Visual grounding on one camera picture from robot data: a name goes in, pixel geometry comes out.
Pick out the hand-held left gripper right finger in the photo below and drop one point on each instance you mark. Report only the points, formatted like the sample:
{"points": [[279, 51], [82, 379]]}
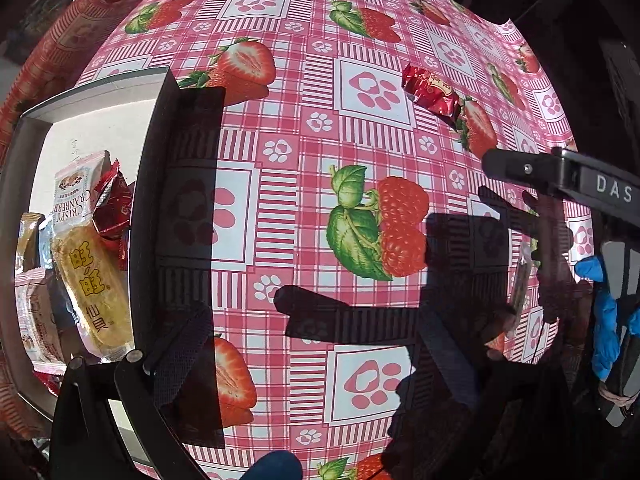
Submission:
{"points": [[450, 360]]}

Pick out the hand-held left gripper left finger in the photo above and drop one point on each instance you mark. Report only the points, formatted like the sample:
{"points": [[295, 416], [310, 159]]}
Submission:
{"points": [[185, 360]]}

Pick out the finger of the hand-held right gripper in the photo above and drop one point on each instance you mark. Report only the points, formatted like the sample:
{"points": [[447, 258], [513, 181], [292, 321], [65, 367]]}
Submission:
{"points": [[525, 167]]}

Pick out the yellow rice cracker packet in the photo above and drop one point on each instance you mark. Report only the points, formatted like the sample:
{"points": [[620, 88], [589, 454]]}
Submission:
{"points": [[92, 290]]}

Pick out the red foil candy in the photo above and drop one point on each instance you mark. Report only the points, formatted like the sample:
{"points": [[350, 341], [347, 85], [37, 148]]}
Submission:
{"points": [[50, 380], [432, 90], [115, 205]]}

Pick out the clear plastic packet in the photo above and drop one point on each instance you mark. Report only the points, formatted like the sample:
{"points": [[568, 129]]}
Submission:
{"points": [[47, 250]]}

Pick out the black box with white inside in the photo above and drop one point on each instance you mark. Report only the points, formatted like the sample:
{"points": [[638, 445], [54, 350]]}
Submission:
{"points": [[155, 170]]}

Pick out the gold snack packet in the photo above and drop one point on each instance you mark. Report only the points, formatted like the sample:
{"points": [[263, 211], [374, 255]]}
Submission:
{"points": [[30, 242]]}

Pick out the white pink cranberry snack packet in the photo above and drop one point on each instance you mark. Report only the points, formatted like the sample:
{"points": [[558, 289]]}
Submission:
{"points": [[75, 192]]}

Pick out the person's right hand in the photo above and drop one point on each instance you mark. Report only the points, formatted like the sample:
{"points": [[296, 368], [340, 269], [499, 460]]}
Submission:
{"points": [[607, 330]]}

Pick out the blue rounded object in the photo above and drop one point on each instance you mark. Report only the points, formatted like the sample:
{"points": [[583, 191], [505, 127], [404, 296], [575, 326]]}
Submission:
{"points": [[272, 466]]}

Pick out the strawberry printed pink tablecloth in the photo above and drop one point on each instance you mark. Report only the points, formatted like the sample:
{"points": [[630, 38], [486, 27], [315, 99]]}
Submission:
{"points": [[310, 170]]}

